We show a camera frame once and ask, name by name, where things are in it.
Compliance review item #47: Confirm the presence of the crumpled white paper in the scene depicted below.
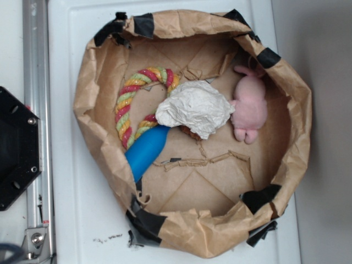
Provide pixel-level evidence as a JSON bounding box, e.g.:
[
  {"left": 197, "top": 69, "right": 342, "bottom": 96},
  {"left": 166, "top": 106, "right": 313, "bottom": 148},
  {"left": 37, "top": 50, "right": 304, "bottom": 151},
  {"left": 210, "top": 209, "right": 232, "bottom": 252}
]
[{"left": 155, "top": 81, "right": 235, "bottom": 140}]

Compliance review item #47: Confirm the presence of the brown fuzzy toy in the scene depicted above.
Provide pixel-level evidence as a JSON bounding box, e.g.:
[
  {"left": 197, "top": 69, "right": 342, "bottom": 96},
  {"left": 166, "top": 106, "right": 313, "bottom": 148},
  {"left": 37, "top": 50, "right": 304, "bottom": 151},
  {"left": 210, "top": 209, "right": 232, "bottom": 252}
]
[{"left": 180, "top": 125, "right": 202, "bottom": 141}]

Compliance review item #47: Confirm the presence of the blue plastic bottle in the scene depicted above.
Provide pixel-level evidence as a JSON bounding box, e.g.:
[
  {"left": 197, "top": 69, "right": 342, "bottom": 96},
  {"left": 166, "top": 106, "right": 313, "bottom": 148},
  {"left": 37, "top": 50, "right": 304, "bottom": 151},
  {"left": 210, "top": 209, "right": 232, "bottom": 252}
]
[{"left": 125, "top": 125, "right": 171, "bottom": 183}]

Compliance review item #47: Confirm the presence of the brown paper bag bin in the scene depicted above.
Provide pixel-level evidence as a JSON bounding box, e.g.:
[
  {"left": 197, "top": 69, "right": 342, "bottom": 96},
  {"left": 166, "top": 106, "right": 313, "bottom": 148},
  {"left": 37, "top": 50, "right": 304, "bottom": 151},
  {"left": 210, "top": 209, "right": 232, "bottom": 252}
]
[{"left": 73, "top": 10, "right": 312, "bottom": 259}]

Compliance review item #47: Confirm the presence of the pink plush bunny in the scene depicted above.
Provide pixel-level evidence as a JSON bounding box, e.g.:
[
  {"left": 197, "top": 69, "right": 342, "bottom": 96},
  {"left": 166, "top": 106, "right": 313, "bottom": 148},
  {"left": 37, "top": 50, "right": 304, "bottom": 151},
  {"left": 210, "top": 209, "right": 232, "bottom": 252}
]
[{"left": 230, "top": 65, "right": 267, "bottom": 144}]

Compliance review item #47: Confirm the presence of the white plastic tray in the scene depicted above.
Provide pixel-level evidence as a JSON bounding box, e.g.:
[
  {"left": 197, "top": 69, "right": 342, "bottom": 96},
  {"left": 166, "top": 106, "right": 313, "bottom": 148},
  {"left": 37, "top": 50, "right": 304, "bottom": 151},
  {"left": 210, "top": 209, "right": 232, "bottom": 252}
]
[{"left": 47, "top": 0, "right": 302, "bottom": 264}]

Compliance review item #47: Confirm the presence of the multicolour rope ring toy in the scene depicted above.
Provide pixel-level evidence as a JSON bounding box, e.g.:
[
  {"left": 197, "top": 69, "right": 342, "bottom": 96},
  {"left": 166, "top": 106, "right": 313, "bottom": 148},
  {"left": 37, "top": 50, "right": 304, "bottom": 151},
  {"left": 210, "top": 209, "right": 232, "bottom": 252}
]
[{"left": 115, "top": 67, "right": 180, "bottom": 149}]

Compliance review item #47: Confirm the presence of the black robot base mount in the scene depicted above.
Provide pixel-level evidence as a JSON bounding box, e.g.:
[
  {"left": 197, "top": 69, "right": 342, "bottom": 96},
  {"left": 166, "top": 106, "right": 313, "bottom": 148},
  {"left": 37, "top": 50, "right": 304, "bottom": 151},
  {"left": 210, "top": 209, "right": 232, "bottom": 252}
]
[{"left": 1, "top": 87, "right": 41, "bottom": 211}]

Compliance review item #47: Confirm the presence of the aluminium extrusion rail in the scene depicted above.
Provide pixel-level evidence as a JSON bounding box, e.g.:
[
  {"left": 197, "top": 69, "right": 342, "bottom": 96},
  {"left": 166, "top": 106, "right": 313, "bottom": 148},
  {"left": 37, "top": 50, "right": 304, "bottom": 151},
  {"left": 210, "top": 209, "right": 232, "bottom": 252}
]
[{"left": 23, "top": 1, "right": 56, "bottom": 263}]

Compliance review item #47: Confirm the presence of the metal corner bracket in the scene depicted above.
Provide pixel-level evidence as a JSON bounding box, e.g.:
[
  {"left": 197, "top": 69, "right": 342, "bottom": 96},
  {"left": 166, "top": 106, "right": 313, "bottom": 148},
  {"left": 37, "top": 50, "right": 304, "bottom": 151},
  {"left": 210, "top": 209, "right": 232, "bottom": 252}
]
[{"left": 21, "top": 227, "right": 51, "bottom": 263}]

